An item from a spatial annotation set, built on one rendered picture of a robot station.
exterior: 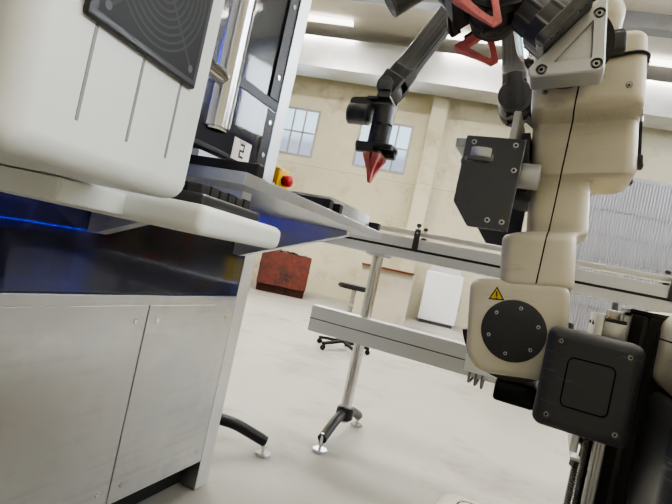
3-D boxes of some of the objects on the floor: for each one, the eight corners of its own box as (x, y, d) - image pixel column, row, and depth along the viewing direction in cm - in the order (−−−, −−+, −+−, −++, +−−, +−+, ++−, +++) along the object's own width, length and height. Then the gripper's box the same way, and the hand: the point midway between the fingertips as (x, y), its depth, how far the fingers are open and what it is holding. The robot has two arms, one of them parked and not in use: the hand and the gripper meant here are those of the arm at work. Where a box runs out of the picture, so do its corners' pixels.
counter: (406, 315, 916) (415, 274, 917) (402, 329, 683) (414, 273, 684) (367, 306, 929) (376, 265, 930) (350, 317, 696) (362, 262, 697)
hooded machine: (452, 326, 901) (467, 256, 902) (455, 330, 841) (470, 255, 843) (416, 318, 912) (431, 249, 914) (416, 321, 853) (432, 247, 855)
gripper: (359, 119, 127) (346, 176, 127) (396, 122, 123) (383, 182, 123) (368, 128, 133) (355, 182, 133) (403, 131, 129) (390, 188, 129)
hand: (369, 179), depth 128 cm, fingers closed
